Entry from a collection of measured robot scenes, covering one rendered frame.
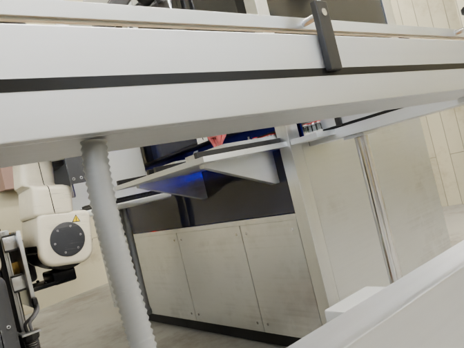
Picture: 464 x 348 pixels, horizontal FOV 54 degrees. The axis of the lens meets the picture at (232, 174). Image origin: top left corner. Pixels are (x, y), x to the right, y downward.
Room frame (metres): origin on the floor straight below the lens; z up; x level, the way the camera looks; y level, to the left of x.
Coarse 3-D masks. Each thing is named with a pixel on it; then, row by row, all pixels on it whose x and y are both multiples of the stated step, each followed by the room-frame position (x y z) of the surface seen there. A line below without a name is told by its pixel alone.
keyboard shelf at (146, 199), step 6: (144, 198) 2.18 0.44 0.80; (150, 198) 2.20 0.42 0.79; (156, 198) 2.23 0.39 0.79; (162, 198) 2.26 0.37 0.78; (120, 204) 2.08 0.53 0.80; (126, 204) 2.10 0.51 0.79; (132, 204) 2.12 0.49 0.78; (138, 204) 2.15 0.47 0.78; (90, 210) 1.99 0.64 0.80; (90, 216) 2.01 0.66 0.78
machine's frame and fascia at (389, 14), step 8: (88, 0) 2.75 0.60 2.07; (96, 0) 2.67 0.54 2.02; (104, 0) 2.60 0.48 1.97; (136, 0) 2.34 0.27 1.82; (384, 0) 2.30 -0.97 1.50; (384, 8) 2.29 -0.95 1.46; (392, 16) 2.33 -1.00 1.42; (72, 24) 2.98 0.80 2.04; (392, 24) 2.32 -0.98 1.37; (200, 144) 2.14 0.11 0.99; (176, 152) 2.31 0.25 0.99
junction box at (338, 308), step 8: (368, 288) 0.78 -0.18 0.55; (376, 288) 0.77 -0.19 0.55; (352, 296) 0.75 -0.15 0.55; (360, 296) 0.74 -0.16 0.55; (368, 296) 0.74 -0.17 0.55; (336, 304) 0.73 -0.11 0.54; (344, 304) 0.72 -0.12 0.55; (352, 304) 0.71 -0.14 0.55; (328, 312) 0.72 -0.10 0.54; (336, 312) 0.70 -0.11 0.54; (344, 312) 0.69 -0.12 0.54; (328, 320) 0.72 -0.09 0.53
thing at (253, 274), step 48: (336, 144) 1.88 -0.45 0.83; (384, 144) 2.10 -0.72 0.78; (336, 192) 1.84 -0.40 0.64; (384, 192) 2.04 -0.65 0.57; (432, 192) 2.31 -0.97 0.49; (144, 240) 2.75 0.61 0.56; (192, 240) 2.35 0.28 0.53; (240, 240) 2.04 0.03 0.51; (288, 240) 1.81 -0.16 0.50; (336, 240) 1.79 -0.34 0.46; (432, 240) 2.24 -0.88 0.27; (192, 288) 2.43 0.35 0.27; (240, 288) 2.11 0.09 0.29; (288, 288) 1.86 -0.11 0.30; (336, 288) 1.75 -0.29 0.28
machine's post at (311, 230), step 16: (256, 0) 1.72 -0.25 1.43; (256, 32) 1.73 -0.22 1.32; (272, 32) 1.74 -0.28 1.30; (288, 128) 1.72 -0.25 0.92; (288, 144) 1.72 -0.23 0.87; (288, 160) 1.73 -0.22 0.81; (304, 160) 1.75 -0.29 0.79; (288, 176) 1.75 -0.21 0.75; (304, 176) 1.73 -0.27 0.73; (304, 192) 1.72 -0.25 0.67; (304, 208) 1.71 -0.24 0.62; (304, 224) 1.73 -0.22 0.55; (320, 224) 1.75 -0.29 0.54; (304, 240) 1.74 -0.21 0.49; (320, 240) 1.74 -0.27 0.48; (320, 256) 1.72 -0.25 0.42; (320, 272) 1.71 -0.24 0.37; (320, 288) 1.73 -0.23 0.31; (320, 304) 1.74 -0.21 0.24
